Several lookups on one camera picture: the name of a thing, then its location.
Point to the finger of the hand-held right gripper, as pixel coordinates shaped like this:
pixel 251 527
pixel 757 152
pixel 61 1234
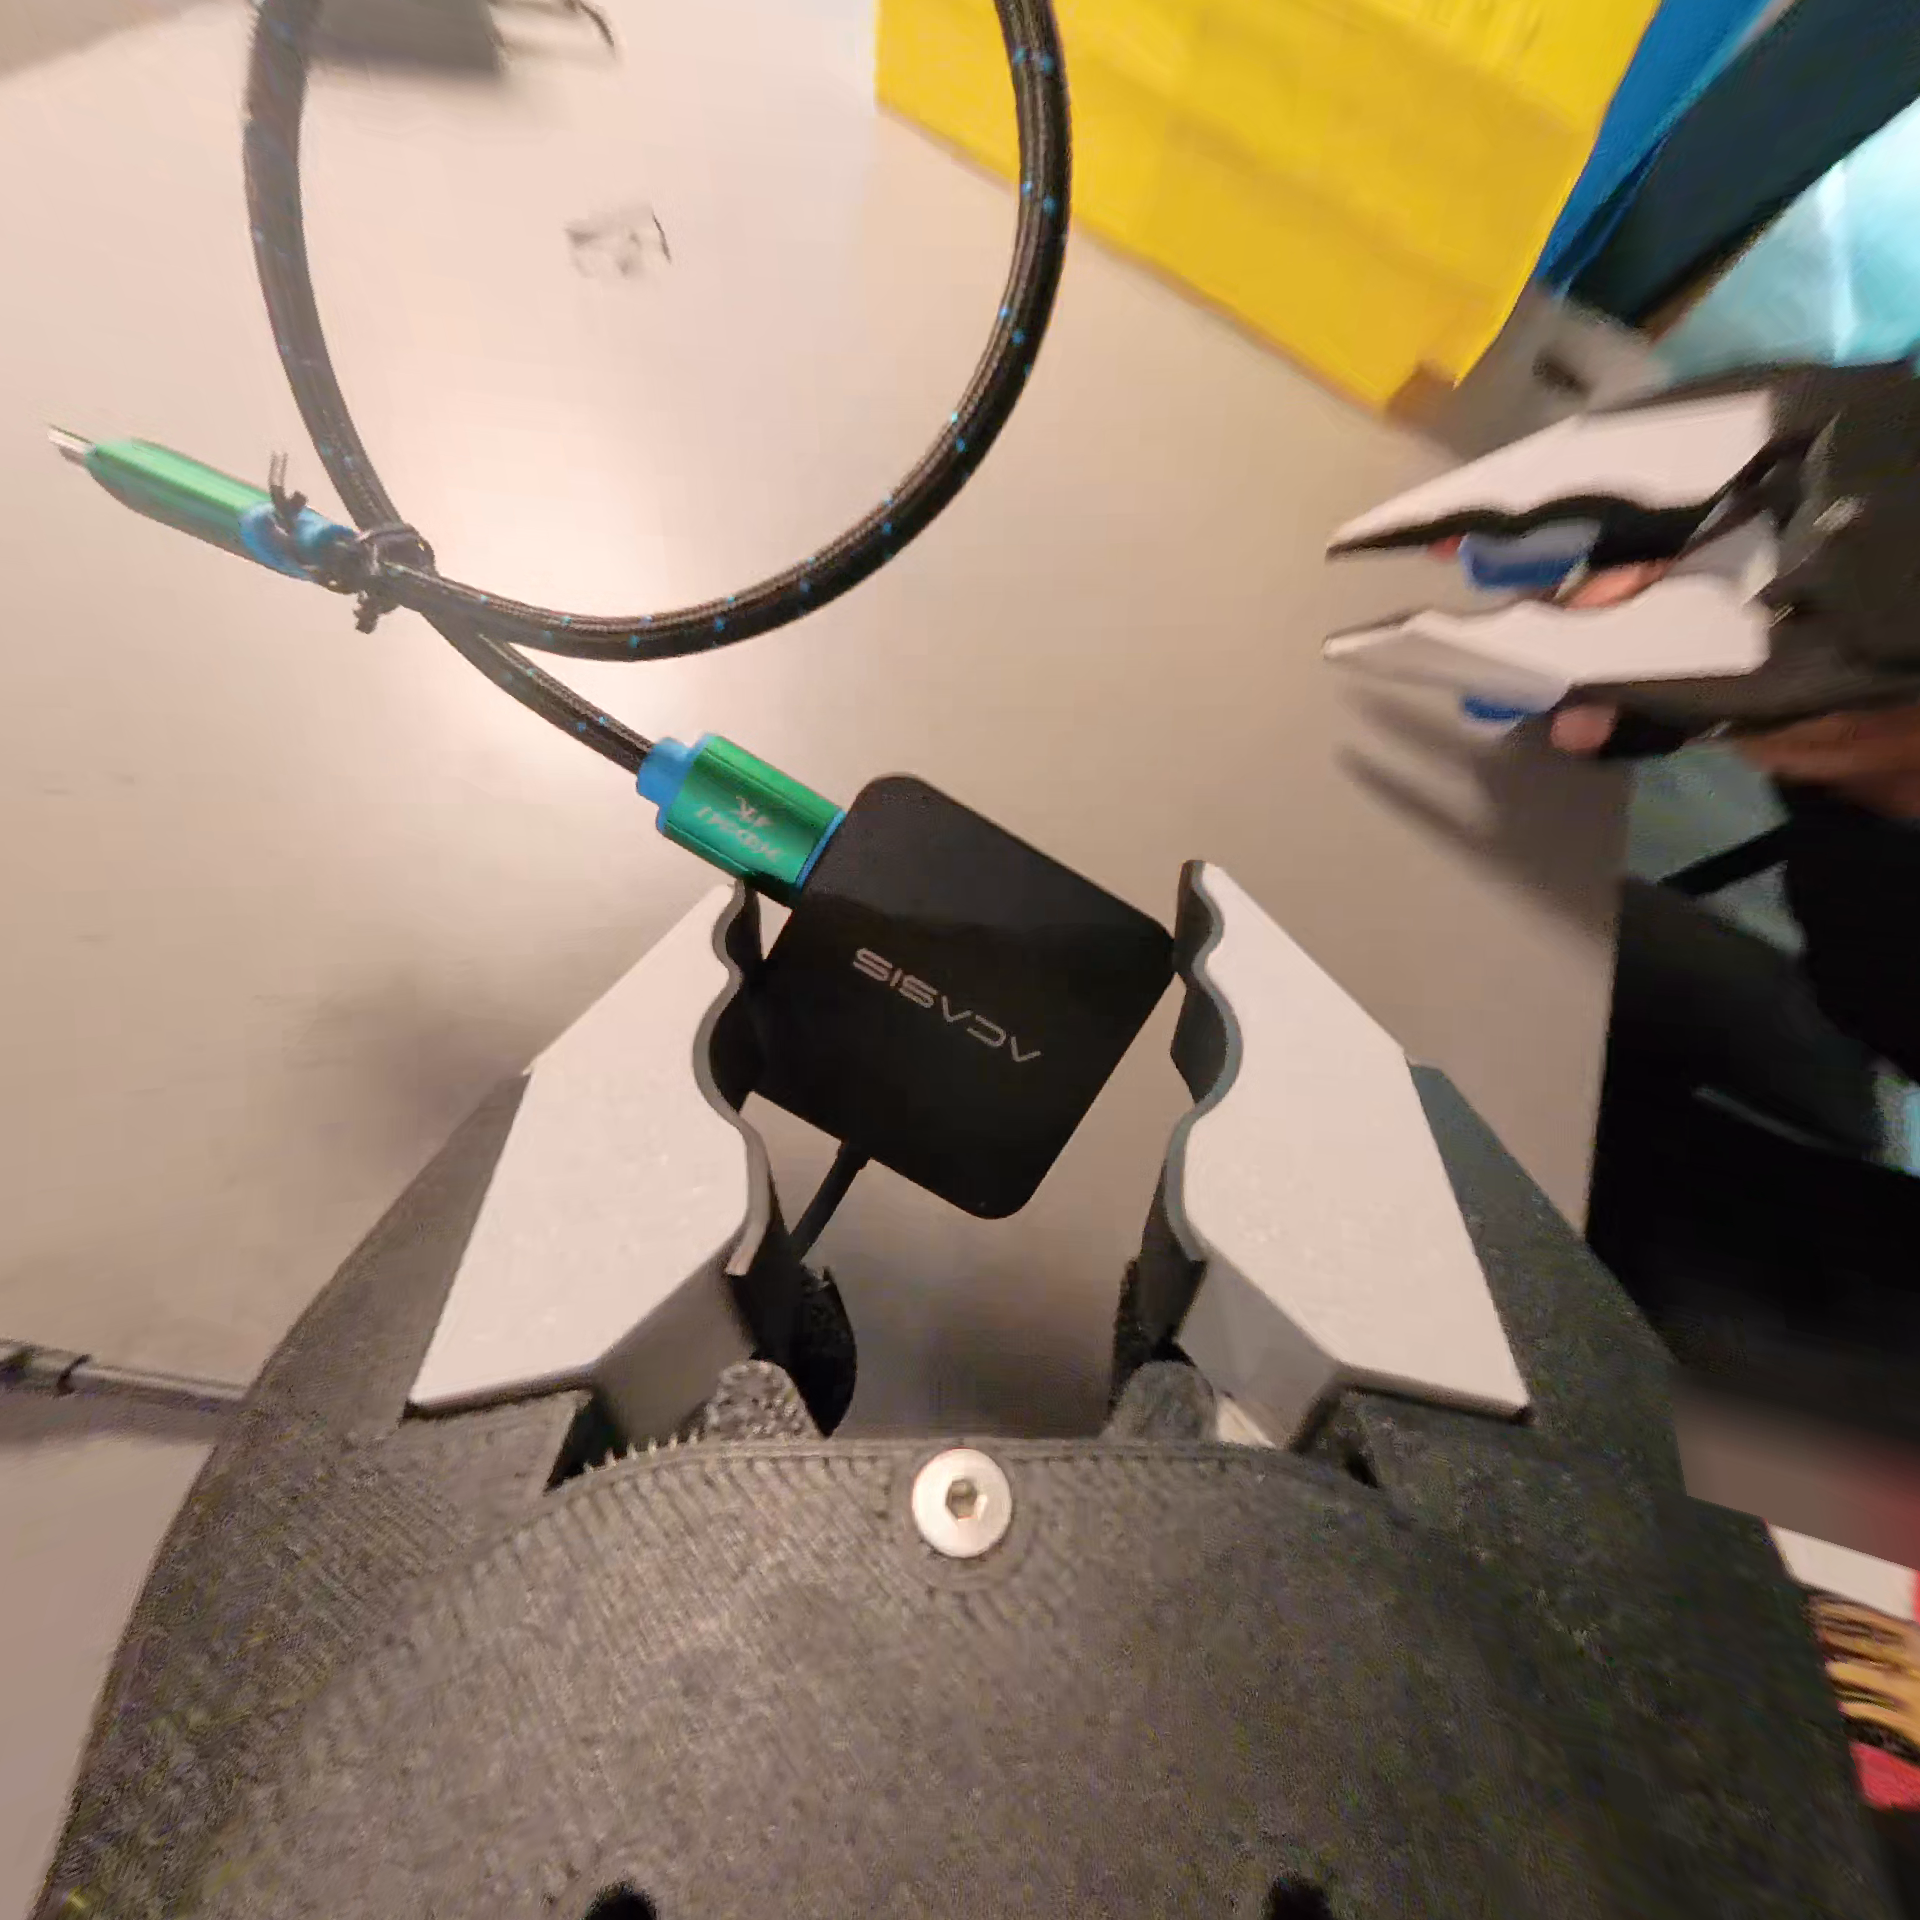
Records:
pixel 1594 456
pixel 1594 645

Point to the large blue box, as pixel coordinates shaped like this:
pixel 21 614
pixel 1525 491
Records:
pixel 1695 134

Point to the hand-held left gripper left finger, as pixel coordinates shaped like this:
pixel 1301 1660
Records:
pixel 600 1202

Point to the person's right hand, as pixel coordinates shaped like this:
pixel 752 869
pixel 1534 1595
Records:
pixel 1831 748

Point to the yellow plastic bin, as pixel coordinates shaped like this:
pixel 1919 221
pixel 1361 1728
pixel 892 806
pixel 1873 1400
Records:
pixel 1276 166

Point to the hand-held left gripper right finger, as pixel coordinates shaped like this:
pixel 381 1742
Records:
pixel 1320 1202

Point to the grey power bank with display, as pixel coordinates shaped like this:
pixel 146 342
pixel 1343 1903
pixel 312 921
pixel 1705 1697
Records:
pixel 395 30

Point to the black twist tie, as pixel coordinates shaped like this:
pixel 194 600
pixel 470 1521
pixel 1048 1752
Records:
pixel 618 244

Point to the person's right forearm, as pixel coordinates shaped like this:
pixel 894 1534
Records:
pixel 1859 927

